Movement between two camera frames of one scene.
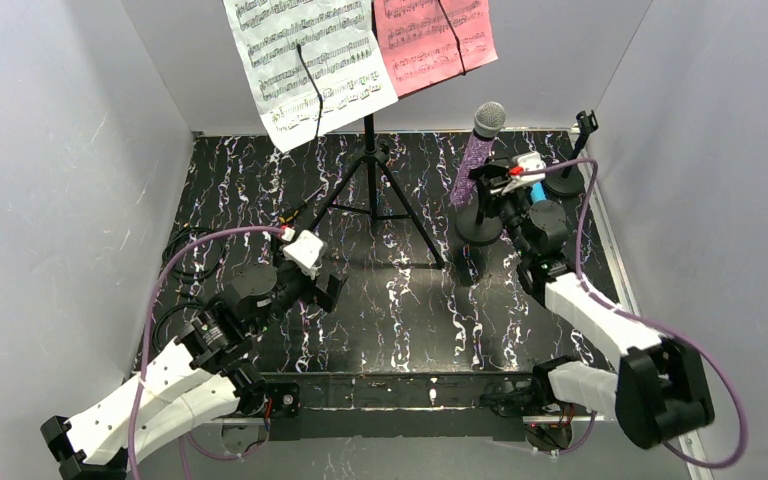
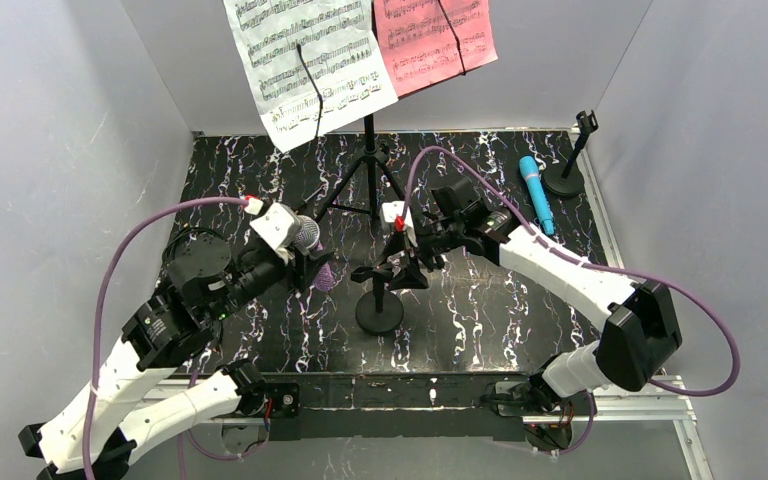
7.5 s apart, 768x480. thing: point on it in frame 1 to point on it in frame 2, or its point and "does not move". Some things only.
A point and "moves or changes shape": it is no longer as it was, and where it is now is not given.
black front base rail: x=397 y=407 does not move
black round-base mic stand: x=474 y=228 moves or changes shape
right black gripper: x=494 y=181 to x=420 y=245
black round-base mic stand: x=571 y=181 does not move
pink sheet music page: x=419 y=44 does not move
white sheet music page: x=339 y=42 does not move
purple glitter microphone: x=489 y=120 moves or changes shape
